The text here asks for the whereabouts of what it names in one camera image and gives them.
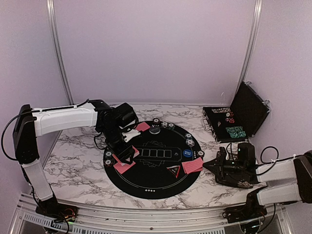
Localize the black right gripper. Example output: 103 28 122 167
203 153 246 179

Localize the red chip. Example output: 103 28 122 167
153 118 160 125
104 159 113 167
197 151 205 158

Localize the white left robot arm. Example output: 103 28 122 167
12 99 140 217

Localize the red playing card deck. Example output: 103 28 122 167
113 146 139 165

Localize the red triangle all-in marker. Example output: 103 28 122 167
166 165 181 178

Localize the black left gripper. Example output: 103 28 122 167
100 125 136 165

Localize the floral patterned pouch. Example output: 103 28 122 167
214 150 253 189

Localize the red card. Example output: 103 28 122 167
114 161 136 174
136 122 151 132
182 161 203 174
182 158 203 174

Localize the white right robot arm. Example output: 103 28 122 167
203 142 312 218

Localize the round black poker mat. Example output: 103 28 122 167
104 124 201 199

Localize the grey chip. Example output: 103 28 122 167
186 139 195 147
161 122 168 128

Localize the black dealer button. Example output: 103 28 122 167
149 126 161 135

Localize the blue small blind button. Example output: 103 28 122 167
183 150 193 160

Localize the black poker chip case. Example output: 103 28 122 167
203 82 271 143

